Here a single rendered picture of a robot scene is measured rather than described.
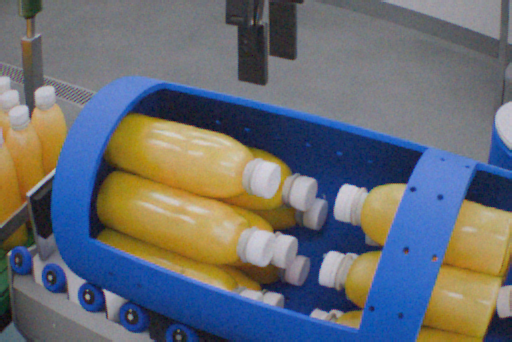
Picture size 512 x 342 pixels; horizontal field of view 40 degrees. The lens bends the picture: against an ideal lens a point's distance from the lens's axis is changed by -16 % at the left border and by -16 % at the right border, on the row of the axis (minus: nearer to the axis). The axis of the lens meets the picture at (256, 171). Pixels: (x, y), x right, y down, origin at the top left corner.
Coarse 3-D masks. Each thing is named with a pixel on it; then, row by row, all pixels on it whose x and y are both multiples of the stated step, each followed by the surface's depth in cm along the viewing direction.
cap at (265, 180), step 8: (256, 168) 88; (264, 168) 88; (272, 168) 88; (256, 176) 88; (264, 176) 87; (272, 176) 88; (256, 184) 88; (264, 184) 87; (272, 184) 89; (256, 192) 88; (264, 192) 88; (272, 192) 89
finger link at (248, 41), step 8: (232, 16) 73; (240, 16) 73; (232, 24) 73; (240, 24) 73; (240, 32) 75; (248, 32) 75; (256, 32) 76; (240, 40) 76; (248, 40) 75; (256, 40) 76; (240, 48) 76; (248, 48) 76; (256, 48) 77
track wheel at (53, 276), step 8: (48, 264) 104; (56, 264) 104; (48, 272) 104; (56, 272) 103; (64, 272) 104; (48, 280) 104; (56, 280) 103; (64, 280) 103; (48, 288) 103; (56, 288) 103; (64, 288) 104
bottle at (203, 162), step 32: (128, 128) 93; (160, 128) 92; (192, 128) 92; (128, 160) 93; (160, 160) 90; (192, 160) 89; (224, 160) 88; (256, 160) 89; (192, 192) 91; (224, 192) 89
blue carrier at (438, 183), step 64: (256, 128) 103; (320, 128) 96; (64, 192) 89; (320, 192) 104; (448, 192) 75; (64, 256) 93; (128, 256) 86; (320, 256) 105; (384, 256) 74; (192, 320) 88; (256, 320) 81; (320, 320) 78; (384, 320) 74
